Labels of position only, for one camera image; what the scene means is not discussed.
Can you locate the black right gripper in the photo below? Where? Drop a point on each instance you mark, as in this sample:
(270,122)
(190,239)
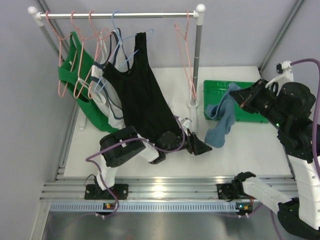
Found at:
(243,95)

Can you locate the empty pink hanger right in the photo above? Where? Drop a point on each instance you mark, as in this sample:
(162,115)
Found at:
(182,42)

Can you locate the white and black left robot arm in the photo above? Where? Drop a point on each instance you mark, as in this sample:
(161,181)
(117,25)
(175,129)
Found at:
(119,147)

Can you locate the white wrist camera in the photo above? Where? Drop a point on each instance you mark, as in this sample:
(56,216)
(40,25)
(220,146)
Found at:
(186,123)
(285,74)

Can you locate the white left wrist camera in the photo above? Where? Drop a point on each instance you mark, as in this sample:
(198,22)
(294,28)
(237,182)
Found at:
(186,123)

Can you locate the green tank top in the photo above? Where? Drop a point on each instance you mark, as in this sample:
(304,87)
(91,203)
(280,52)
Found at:
(88,106)

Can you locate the metal clothes rack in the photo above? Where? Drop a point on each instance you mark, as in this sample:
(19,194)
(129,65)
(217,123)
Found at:
(198,14)

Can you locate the white navy-trimmed tank top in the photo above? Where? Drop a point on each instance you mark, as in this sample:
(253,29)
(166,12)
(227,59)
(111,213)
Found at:
(105,96)

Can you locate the pink hanger far left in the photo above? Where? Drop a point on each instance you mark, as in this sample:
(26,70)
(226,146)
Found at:
(65,67)

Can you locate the black tank top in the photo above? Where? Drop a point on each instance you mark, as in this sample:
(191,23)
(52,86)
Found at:
(142,102)

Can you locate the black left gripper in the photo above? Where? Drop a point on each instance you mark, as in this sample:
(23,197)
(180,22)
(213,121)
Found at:
(192,143)

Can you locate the grey slotted cable duct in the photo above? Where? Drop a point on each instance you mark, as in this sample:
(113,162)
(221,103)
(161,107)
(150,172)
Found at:
(131,207)

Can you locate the aluminium mounting rail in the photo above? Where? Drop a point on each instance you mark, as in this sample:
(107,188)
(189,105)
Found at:
(140,189)

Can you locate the green plastic tray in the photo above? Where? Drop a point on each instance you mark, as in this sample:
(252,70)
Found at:
(213,91)

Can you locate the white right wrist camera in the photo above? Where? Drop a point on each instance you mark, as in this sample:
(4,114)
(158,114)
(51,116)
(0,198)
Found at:
(285,74)

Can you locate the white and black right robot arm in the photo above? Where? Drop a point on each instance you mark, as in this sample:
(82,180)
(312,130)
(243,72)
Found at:
(288,110)

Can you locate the blue tank top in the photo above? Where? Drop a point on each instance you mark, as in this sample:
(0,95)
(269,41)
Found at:
(224,112)

